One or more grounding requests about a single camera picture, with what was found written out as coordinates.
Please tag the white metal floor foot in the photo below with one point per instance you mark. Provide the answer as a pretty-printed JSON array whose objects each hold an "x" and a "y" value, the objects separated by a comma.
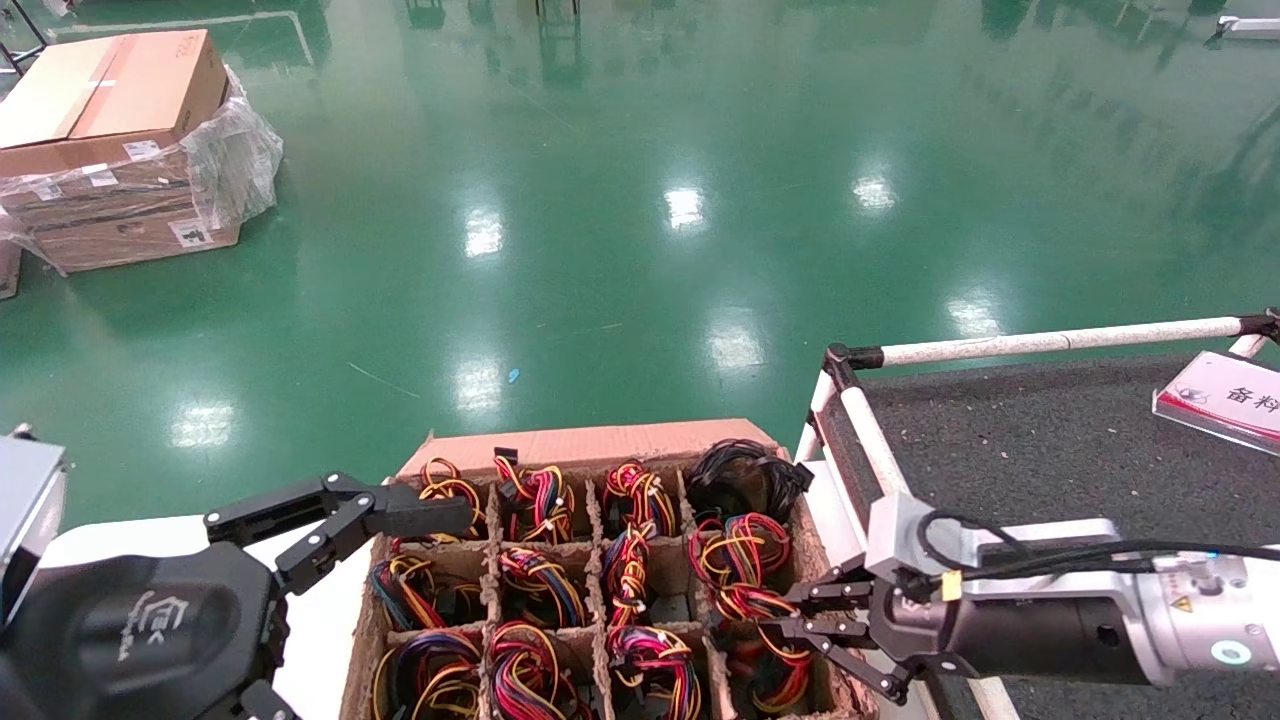
[{"x": 1250, "y": 27}]

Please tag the white red label sign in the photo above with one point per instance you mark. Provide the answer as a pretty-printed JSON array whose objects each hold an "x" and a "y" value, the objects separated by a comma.
[{"x": 1230, "y": 395}]

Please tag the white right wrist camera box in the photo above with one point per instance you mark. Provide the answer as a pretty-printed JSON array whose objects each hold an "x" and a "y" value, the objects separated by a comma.
[{"x": 895, "y": 540}]

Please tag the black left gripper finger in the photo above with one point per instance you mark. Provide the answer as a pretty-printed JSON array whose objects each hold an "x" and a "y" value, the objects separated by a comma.
[{"x": 400, "y": 512}]

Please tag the wrapped cardboard box stack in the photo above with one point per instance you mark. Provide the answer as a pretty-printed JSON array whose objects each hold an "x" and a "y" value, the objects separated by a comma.
[{"x": 110, "y": 235}]

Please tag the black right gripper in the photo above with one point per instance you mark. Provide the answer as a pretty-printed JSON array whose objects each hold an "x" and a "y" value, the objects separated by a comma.
[{"x": 1040, "y": 640}]

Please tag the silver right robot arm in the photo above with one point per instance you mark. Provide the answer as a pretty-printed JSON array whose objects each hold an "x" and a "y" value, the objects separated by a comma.
[{"x": 1220, "y": 620}]

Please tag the black stand leg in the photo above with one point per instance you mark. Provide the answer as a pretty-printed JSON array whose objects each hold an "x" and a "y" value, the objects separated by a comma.
[{"x": 44, "y": 40}]

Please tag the cardboard box with dividers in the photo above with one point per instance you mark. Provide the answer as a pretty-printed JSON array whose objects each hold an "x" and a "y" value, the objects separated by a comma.
[{"x": 600, "y": 445}]

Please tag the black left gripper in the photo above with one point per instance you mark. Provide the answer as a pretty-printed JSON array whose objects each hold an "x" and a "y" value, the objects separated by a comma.
[{"x": 130, "y": 640}]

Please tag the large brown cardboard box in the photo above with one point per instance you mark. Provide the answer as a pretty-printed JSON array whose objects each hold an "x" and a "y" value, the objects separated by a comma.
[{"x": 110, "y": 85}]

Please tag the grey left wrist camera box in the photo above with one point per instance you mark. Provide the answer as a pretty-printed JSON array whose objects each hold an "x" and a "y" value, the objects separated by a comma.
[{"x": 25, "y": 510}]

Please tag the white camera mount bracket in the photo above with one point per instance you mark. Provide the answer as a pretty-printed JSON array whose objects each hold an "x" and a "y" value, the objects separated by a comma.
[{"x": 1060, "y": 528}]

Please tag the stack of cardboard boxes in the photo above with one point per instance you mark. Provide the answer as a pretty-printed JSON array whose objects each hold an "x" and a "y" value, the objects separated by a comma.
[{"x": 235, "y": 160}]

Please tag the white-railed cart with mat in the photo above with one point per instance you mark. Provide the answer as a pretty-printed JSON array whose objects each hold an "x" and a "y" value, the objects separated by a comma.
[{"x": 1000, "y": 349}]

